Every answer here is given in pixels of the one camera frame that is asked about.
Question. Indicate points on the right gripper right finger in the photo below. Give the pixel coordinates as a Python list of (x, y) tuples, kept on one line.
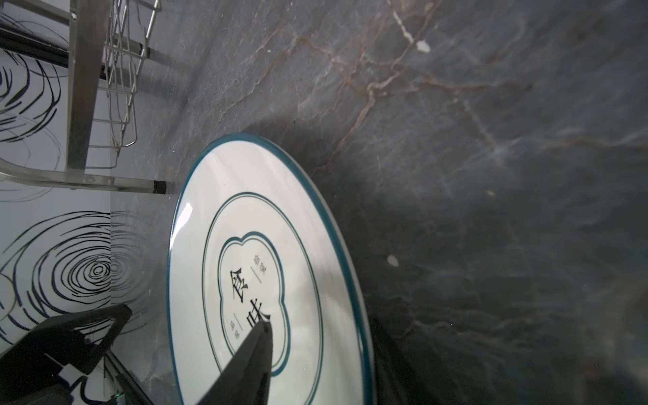
[(247, 377)]

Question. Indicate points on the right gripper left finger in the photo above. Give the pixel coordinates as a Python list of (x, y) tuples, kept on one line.
[(49, 362)]

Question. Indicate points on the white plate green emblem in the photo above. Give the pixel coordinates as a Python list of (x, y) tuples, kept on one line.
[(253, 240)]

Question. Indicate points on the steel two-tier dish rack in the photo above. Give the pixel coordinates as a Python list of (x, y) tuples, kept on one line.
[(101, 58)]

